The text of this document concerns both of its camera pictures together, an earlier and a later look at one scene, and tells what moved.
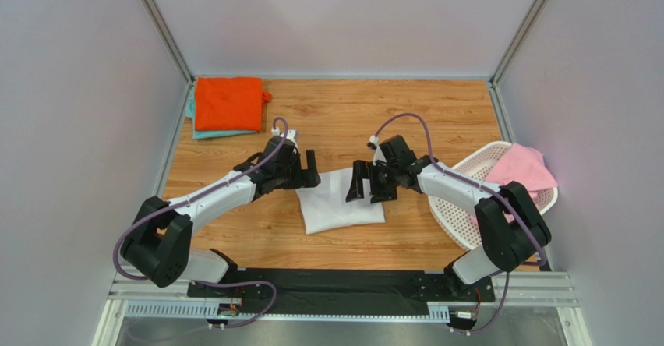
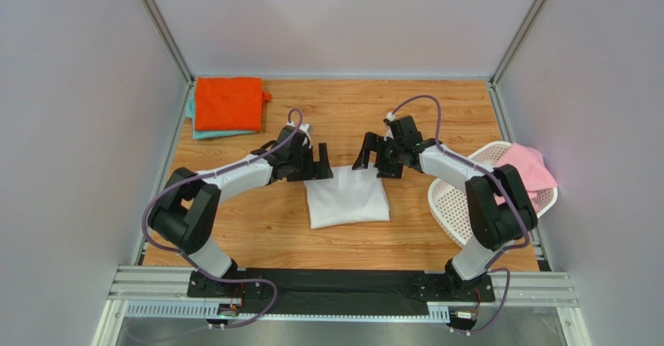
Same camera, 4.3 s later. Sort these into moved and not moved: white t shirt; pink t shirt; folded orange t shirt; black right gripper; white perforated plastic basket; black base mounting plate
Moved: black right gripper; white t shirt
Not moved: black base mounting plate; folded orange t shirt; white perforated plastic basket; pink t shirt
